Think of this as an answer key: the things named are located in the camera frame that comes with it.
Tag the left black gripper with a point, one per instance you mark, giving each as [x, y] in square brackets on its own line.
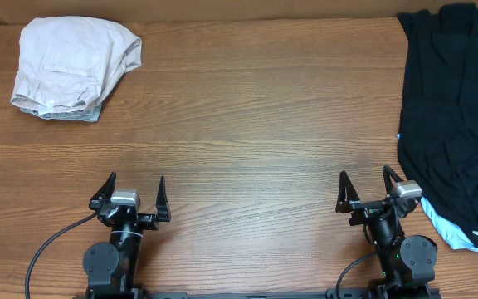
[129, 213]

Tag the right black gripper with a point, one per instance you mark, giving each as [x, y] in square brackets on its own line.
[377, 206]

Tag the black t-shirt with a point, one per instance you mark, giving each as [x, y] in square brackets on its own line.
[438, 148]

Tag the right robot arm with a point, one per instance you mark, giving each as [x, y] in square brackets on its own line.
[407, 263]

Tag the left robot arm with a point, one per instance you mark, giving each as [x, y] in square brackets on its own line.
[111, 266]

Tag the grey folded garment under trousers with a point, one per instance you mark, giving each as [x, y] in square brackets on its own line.
[91, 115]

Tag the light blue garment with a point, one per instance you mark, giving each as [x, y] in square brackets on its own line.
[451, 233]

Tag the black knit garment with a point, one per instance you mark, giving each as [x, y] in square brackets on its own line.
[442, 57]

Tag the beige folded trousers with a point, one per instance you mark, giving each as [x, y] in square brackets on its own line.
[71, 64]

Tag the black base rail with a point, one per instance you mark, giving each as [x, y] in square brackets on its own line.
[344, 293]

